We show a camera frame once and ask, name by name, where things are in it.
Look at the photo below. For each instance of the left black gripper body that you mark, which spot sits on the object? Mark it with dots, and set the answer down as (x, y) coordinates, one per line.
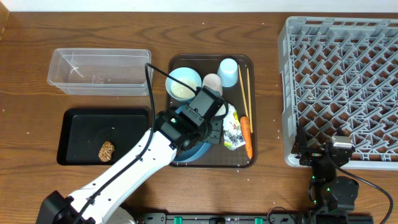
(204, 127)

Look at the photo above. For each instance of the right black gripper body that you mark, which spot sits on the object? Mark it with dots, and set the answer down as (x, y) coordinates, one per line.
(312, 155)

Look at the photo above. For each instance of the pile of white rice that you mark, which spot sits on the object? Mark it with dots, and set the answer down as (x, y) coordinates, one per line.
(182, 92)

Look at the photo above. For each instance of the pink cup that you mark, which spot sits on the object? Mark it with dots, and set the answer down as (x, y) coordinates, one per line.
(213, 81)

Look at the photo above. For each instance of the light blue bowl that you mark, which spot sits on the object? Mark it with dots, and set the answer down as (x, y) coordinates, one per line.
(187, 76)

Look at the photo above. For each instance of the light blue cup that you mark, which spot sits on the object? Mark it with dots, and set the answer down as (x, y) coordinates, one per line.
(228, 72)

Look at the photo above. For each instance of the wooden chopstick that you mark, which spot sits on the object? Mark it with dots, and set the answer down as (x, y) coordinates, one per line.
(242, 90)
(249, 99)

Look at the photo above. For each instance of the brown food scrap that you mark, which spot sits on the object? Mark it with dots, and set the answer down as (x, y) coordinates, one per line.
(106, 152)

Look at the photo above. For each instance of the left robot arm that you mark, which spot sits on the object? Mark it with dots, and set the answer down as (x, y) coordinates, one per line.
(173, 130)

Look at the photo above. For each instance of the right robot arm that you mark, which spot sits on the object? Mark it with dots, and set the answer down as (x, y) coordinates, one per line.
(333, 195)

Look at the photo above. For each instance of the grey dishwasher rack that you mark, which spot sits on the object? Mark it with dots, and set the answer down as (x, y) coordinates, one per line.
(341, 73)

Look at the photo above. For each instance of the black waste tray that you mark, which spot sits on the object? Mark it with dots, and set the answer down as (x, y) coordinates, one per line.
(84, 131)

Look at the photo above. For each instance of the crumpled foil wrapper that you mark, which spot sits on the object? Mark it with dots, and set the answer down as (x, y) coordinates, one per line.
(233, 137)

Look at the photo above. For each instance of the orange carrot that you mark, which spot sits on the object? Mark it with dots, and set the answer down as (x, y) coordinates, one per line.
(246, 132)

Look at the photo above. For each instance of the dark blue plate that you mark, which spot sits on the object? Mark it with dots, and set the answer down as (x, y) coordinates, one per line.
(192, 154)

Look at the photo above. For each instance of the dark brown serving tray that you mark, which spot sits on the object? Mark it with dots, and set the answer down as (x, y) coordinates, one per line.
(219, 156)

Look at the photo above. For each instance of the clear plastic bin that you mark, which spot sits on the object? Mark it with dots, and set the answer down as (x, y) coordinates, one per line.
(96, 71)

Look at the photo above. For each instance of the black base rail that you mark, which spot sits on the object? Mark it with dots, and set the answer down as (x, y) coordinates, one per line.
(273, 218)

